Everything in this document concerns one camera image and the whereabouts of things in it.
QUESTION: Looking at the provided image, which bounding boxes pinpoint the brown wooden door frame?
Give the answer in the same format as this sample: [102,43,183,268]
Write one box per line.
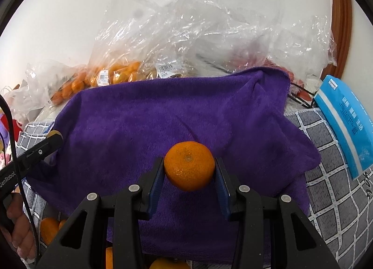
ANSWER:
[321,0,353,79]

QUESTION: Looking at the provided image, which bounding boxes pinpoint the oval orange fruit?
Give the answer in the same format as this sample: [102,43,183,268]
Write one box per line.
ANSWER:
[40,217,59,246]

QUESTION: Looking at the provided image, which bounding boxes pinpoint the blue tissue pack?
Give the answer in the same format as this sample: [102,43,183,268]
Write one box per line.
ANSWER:
[314,75,372,180]

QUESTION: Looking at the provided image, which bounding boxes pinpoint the grey checked blanket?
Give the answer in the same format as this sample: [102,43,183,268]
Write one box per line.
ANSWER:
[16,107,373,269]

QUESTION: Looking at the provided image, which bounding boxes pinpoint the left hand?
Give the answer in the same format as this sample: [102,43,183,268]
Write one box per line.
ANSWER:
[1,192,36,260]

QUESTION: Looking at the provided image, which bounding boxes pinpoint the clear bag of kumquats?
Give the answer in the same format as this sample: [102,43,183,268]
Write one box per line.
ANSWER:
[4,60,87,123]

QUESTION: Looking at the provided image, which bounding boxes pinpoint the large round orange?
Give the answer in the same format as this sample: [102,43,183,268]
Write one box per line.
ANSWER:
[164,141,216,192]

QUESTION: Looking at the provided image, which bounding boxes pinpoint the large clear plastic bag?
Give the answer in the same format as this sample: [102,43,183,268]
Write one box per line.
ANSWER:
[89,0,336,84]

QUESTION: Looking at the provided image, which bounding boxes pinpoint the purple towel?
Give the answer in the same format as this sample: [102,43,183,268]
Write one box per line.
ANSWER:
[26,66,322,265]

